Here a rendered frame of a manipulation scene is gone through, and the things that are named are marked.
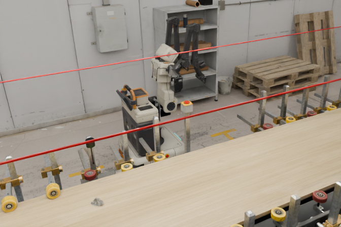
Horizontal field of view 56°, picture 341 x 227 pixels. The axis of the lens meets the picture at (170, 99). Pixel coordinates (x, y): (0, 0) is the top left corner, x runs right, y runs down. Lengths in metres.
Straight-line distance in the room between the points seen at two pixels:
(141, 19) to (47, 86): 1.68
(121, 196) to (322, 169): 1.34
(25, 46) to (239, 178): 3.43
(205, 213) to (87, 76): 3.41
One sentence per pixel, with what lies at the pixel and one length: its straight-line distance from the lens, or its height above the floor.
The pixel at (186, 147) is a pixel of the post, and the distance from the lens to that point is 2.64.
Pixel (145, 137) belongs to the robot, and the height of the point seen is 0.52.
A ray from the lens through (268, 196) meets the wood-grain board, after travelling 2.12.
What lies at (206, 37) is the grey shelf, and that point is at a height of 1.00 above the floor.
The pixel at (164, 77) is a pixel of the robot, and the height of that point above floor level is 1.07.
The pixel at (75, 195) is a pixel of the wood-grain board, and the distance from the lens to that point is 2.19.
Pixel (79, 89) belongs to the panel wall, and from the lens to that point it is 4.99.
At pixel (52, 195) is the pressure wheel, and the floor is 0.93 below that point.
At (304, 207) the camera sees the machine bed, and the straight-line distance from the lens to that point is 2.31.
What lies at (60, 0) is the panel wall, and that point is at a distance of 4.69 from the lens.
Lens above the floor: 2.25
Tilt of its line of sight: 24 degrees down
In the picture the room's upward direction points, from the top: 2 degrees counter-clockwise
